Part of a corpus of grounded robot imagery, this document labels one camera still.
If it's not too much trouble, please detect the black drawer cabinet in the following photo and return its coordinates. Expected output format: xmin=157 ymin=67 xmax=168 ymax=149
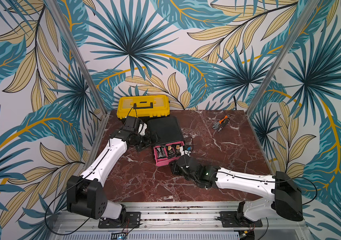
xmin=148 ymin=116 xmax=184 ymax=146

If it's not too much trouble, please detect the black cookie packet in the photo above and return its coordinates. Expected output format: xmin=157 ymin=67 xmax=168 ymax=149
xmin=155 ymin=147 xmax=167 ymax=159
xmin=174 ymin=145 xmax=182 ymax=156
xmin=167 ymin=145 xmax=176 ymax=159

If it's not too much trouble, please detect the pink top drawer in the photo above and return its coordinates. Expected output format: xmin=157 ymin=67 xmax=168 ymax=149
xmin=153 ymin=141 xmax=185 ymax=167

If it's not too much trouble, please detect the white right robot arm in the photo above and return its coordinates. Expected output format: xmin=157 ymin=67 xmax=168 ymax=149
xmin=169 ymin=155 xmax=303 ymax=224

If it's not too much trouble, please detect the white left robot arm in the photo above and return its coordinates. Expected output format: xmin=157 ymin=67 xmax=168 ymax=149
xmin=66 ymin=116 xmax=151 ymax=221

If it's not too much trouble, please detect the yellow black toolbox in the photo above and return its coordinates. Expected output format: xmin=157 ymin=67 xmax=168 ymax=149
xmin=117 ymin=95 xmax=170 ymax=120

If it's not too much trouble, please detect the orange adjustable wrench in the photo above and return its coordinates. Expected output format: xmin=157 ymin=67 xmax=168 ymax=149
xmin=212 ymin=115 xmax=229 ymax=131

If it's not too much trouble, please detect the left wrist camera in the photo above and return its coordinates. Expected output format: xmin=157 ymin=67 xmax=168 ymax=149
xmin=138 ymin=123 xmax=147 ymax=136

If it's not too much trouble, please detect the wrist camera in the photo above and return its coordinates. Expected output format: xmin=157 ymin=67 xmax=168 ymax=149
xmin=138 ymin=123 xmax=147 ymax=136
xmin=180 ymin=145 xmax=193 ymax=156

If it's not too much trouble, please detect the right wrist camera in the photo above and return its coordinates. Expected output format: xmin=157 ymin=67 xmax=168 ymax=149
xmin=180 ymin=145 xmax=193 ymax=156

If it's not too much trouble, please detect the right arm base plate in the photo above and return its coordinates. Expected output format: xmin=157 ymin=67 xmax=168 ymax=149
xmin=216 ymin=211 xmax=263 ymax=229

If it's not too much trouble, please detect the aluminium front rail frame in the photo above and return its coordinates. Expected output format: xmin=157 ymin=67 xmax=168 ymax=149
xmin=48 ymin=202 xmax=314 ymax=240

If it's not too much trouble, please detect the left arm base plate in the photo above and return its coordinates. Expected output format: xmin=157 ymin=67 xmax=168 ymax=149
xmin=98 ymin=212 xmax=141 ymax=229

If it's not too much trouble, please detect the right aluminium corner post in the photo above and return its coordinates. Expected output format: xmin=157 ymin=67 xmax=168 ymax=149
xmin=245 ymin=0 xmax=319 ymax=117

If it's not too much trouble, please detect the aluminium corner post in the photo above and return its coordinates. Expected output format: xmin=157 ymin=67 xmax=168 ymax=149
xmin=46 ymin=0 xmax=108 ymax=117
xmin=245 ymin=0 xmax=319 ymax=117

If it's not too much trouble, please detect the left aluminium corner post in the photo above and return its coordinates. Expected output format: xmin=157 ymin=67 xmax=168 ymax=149
xmin=46 ymin=0 xmax=108 ymax=117

